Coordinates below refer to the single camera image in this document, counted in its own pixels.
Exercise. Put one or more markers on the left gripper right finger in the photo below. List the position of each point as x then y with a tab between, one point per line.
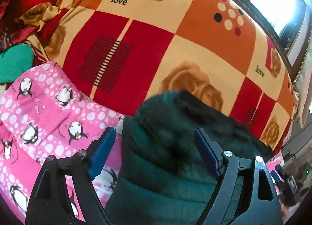
244	192

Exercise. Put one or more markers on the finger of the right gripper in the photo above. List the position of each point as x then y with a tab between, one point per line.
275	177

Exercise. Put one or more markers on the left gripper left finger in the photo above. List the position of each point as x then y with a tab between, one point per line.
63	192

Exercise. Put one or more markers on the dark green quilted puffer jacket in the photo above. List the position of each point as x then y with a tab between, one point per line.
163	179

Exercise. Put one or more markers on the pink penguin print quilt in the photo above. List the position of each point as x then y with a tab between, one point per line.
43	113

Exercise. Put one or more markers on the cream floral bedding pile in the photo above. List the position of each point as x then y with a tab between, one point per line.
303	91

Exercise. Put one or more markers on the green cloth item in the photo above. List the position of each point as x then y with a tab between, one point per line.
15	61

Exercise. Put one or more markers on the red orange rose patterned blanket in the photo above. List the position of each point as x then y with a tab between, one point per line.
121	52

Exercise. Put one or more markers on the red shiny fabric pile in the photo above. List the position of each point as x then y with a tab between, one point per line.
29	1

